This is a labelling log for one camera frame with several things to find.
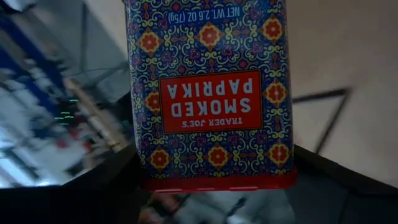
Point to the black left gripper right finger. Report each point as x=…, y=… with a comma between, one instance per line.
x=326, y=177

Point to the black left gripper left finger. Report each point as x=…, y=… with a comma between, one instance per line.
x=118, y=177

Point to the red smoked paprika tin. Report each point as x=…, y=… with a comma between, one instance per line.
x=211, y=102

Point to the wooden shelf black metal legs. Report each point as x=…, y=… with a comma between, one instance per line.
x=320, y=96

